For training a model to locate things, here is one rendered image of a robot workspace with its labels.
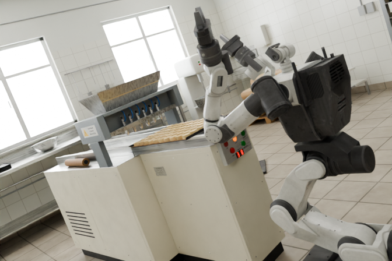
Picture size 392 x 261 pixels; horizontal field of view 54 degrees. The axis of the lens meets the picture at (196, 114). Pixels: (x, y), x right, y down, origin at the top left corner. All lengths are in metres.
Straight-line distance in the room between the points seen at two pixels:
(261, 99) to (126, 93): 1.38
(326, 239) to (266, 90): 0.80
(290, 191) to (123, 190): 1.15
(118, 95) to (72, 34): 3.44
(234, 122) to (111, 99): 1.25
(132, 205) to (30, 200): 3.14
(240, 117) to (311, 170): 0.41
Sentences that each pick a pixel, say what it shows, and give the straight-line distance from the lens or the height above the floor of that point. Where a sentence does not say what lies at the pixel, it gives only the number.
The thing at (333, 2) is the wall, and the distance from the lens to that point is 6.10.
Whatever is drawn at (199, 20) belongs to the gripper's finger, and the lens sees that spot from 1.44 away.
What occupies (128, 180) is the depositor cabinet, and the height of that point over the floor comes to 0.72.
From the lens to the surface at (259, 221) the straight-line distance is 2.36.
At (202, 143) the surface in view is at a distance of 2.12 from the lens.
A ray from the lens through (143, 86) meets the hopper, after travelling 2.77.
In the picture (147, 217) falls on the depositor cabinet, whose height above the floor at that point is 0.44.
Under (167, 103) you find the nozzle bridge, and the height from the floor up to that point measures 1.07.
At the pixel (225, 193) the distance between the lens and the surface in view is 2.16.
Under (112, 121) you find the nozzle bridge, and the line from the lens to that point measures 2.64.
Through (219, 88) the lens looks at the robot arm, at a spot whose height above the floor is 1.16.
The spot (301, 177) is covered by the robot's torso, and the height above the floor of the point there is 0.66.
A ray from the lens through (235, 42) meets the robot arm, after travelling 2.01.
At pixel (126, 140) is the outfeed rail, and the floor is 0.87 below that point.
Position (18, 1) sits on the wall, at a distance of 5.94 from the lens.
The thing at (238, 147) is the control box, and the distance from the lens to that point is 2.19.
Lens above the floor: 1.29
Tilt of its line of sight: 7 degrees down
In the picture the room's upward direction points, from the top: 20 degrees counter-clockwise
